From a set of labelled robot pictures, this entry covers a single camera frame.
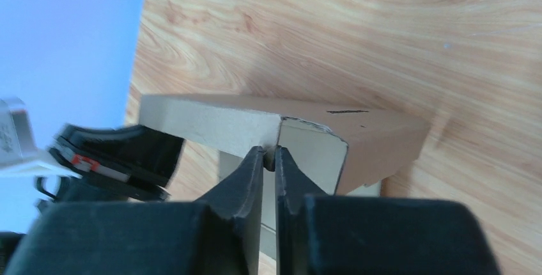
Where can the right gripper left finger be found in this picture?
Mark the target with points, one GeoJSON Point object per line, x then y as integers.
{"type": "Point", "coordinates": [216, 234]}

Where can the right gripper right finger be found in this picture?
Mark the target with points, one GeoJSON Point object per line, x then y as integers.
{"type": "Point", "coordinates": [318, 233]}

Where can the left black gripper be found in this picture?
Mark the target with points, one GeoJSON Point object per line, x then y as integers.
{"type": "Point", "coordinates": [112, 164]}

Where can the brown cardboard box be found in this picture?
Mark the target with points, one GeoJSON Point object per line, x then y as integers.
{"type": "Point", "coordinates": [345, 150]}

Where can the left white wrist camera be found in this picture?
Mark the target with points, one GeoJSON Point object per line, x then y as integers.
{"type": "Point", "coordinates": [19, 155]}

